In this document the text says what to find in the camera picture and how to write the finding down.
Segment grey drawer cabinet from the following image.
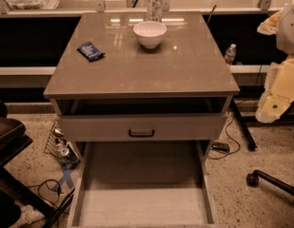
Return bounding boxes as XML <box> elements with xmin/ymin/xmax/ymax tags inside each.
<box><xmin>43</xmin><ymin>10</ymin><xmax>241</xmax><ymax>228</ymax></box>

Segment open lower drawer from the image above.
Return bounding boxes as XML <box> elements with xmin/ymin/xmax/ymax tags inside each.
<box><xmin>67</xmin><ymin>141</ymin><xmax>219</xmax><ymax>228</ymax></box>

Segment closed drawer with black handle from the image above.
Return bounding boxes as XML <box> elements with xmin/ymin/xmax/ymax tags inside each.
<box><xmin>57</xmin><ymin>114</ymin><xmax>226</xmax><ymax>142</ymax></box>

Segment black table leg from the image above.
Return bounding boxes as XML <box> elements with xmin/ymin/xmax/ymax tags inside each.
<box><xmin>230</xmin><ymin>100</ymin><xmax>257</xmax><ymax>151</ymax></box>

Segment clear water bottle on cabinet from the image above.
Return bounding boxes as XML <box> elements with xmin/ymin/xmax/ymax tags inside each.
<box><xmin>147</xmin><ymin>0</ymin><xmax>163</xmax><ymax>22</ymax></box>

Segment wire basket with cans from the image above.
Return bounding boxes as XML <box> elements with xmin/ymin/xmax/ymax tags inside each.
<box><xmin>44</xmin><ymin>122</ymin><xmax>80</xmax><ymax>169</ymax></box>

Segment white ceramic bowl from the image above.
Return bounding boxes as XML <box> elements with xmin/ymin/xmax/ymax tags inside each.
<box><xmin>133</xmin><ymin>21</ymin><xmax>167</xmax><ymax>49</ymax></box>

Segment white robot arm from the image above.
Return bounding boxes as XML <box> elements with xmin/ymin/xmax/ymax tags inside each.
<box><xmin>255</xmin><ymin>0</ymin><xmax>294</xmax><ymax>124</ymax></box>

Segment black office chair base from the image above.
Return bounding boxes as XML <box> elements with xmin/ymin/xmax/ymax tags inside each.
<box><xmin>245</xmin><ymin>170</ymin><xmax>294</xmax><ymax>197</ymax></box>

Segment blue rxbar blueberry packet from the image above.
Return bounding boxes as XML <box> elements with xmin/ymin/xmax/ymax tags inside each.
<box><xmin>77</xmin><ymin>42</ymin><xmax>105</xmax><ymax>62</ymax></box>

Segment blue tape cross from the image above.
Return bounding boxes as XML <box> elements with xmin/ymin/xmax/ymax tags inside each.
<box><xmin>54</xmin><ymin>165</ymin><xmax>76</xmax><ymax>189</ymax></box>

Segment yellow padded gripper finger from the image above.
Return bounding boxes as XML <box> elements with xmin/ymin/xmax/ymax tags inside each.
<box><xmin>255</xmin><ymin>56</ymin><xmax>294</xmax><ymax>124</ymax></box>

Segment small water bottle behind cabinet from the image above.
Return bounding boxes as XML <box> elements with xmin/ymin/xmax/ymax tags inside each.
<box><xmin>224</xmin><ymin>44</ymin><xmax>236</xmax><ymax>65</ymax></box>

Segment black cable on floor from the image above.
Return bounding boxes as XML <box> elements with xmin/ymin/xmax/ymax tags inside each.
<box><xmin>26</xmin><ymin>179</ymin><xmax>76</xmax><ymax>228</ymax></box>

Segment dark chair at left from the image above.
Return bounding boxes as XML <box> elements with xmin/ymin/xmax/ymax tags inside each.
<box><xmin>0</xmin><ymin>100</ymin><xmax>55</xmax><ymax>228</ymax></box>

